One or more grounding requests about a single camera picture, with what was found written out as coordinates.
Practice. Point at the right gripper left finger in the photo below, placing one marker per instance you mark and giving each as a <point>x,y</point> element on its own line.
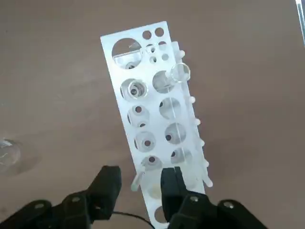
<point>95,195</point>

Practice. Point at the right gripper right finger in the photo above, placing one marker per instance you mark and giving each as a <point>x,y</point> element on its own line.
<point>186,210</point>

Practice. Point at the glass stirring rod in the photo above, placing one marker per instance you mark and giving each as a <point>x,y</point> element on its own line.
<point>139,177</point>

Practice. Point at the small glass beaker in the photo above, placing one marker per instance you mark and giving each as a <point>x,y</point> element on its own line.
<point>9,155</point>

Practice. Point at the white test-tube rack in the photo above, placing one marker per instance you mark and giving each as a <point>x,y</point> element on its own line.
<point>154,112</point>

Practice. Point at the glass test tube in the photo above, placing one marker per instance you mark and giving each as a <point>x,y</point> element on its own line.
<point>181,72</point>
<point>134,89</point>

